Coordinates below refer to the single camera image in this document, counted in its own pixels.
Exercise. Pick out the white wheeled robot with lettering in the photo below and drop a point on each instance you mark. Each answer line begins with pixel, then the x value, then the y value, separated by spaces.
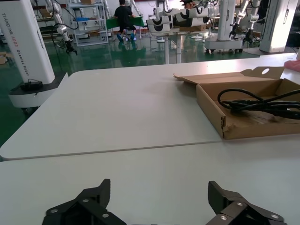
pixel 25 39

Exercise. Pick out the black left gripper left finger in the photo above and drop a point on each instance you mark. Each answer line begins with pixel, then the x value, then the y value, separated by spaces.
pixel 93 204

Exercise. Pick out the black device on robot base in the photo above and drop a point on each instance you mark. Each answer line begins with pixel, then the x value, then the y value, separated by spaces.
pixel 31 84

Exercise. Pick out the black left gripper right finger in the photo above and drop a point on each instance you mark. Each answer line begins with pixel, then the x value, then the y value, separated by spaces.
pixel 236 206

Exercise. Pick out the seated person in black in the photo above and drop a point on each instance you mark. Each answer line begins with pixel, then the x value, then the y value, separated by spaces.
pixel 123 14

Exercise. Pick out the white table frame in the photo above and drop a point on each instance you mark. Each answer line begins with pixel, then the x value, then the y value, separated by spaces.
pixel 167 47

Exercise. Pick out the white metal shelf rack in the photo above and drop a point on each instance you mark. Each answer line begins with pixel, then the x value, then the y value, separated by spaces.
pixel 103 23

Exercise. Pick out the white and black robot shell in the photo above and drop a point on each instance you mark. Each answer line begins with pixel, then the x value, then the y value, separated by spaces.
pixel 160 24
pixel 191 17

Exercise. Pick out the green covered table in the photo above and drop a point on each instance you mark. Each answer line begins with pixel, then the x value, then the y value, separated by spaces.
pixel 138 21

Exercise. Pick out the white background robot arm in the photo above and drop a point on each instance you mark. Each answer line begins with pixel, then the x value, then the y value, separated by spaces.
pixel 61 28

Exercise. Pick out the pink foam pad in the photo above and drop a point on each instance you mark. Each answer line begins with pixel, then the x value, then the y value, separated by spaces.
pixel 293 65

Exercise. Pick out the white robot column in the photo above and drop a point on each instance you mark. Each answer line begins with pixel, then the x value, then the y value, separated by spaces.
pixel 276 23

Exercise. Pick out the white two-armed background robot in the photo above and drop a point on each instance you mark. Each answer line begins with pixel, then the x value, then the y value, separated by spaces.
pixel 225 21

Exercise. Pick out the cardboard box with torn corner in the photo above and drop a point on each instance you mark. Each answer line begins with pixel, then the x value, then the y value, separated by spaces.
pixel 248 129

